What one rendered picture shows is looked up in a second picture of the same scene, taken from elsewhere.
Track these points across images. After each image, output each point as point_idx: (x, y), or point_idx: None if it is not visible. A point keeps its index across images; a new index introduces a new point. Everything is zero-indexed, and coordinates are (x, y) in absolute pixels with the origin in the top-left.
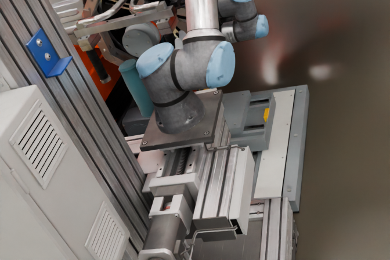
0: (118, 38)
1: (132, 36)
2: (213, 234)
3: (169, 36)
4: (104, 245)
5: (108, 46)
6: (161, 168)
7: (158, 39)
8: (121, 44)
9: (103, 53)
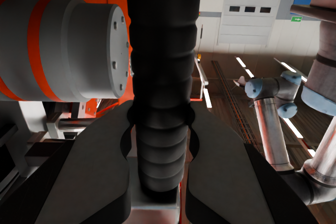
0: None
1: (124, 74)
2: None
3: (181, 180)
4: None
5: None
6: None
7: (58, 49)
8: None
9: None
